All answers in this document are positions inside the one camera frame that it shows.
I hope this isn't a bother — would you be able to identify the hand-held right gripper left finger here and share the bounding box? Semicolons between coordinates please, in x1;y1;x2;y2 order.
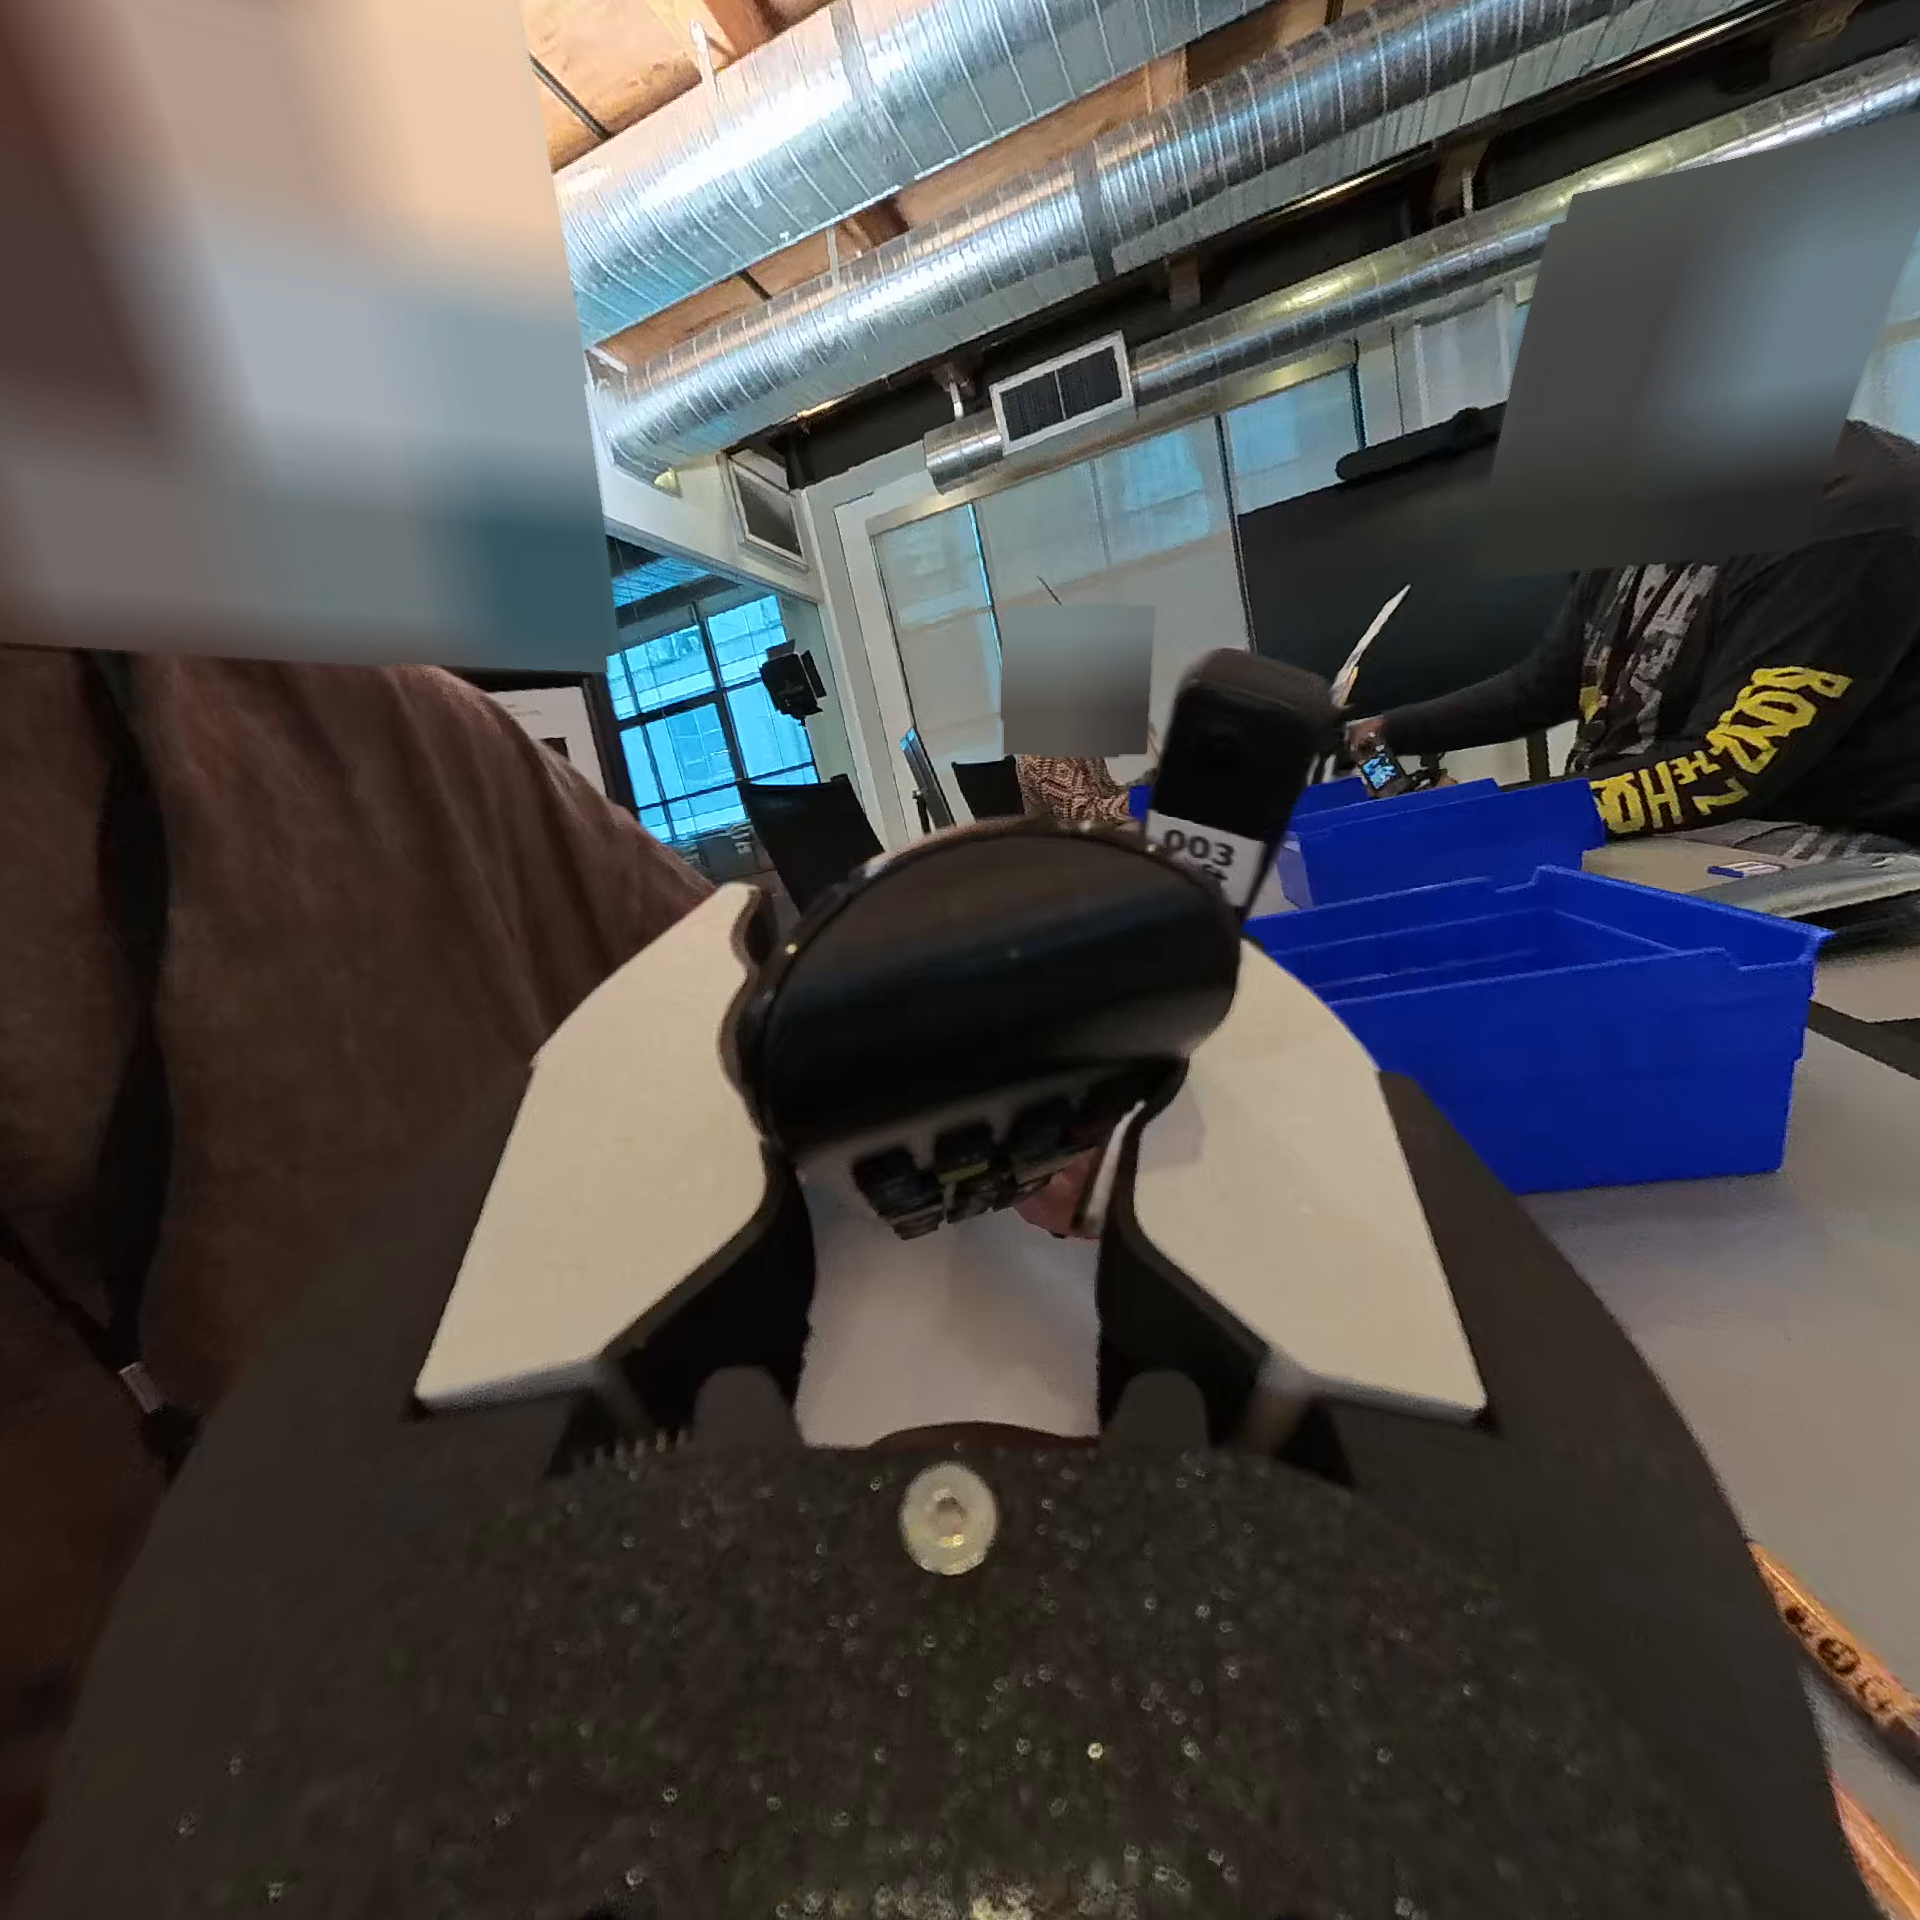
411;883;823;1466

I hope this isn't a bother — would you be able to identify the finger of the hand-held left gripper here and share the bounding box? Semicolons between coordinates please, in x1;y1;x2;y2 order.
1078;1102;1152;1239

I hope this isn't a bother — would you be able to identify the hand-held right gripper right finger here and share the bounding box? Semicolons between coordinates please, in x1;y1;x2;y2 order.
1095;948;1489;1466

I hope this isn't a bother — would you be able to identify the black remote control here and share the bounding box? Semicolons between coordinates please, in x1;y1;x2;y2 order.
726;816;1247;1241

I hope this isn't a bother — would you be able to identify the blue plastic bin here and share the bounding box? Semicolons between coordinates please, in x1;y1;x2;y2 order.
1126;776;1608;913
1246;865;1836;1201

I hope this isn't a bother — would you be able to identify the orange battery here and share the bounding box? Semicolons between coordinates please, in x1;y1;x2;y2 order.
1832;1783;1920;1920
1745;1544;1920;1779

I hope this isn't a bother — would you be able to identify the grey desk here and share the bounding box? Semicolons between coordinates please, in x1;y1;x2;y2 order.
1199;833;1920;1920

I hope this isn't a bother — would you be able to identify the person's left hand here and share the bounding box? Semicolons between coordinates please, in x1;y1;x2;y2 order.
1017;1153;1120;1241

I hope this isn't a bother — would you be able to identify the black partition panel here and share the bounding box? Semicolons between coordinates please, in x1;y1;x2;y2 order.
1233;402;1592;714

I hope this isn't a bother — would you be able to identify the person in brown shirt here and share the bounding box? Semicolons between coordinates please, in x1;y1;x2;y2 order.
0;644;720;1848

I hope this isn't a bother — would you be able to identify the white air vent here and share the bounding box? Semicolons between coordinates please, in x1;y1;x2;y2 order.
988;330;1134;455

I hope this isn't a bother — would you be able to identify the grey laptop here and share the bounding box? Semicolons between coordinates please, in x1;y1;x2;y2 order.
1702;854;1920;921

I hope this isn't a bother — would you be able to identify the black badge strap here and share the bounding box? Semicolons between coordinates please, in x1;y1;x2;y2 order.
0;648;203;1479

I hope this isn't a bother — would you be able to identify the silver ventilation duct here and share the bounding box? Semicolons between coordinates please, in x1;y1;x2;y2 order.
555;0;1920;474

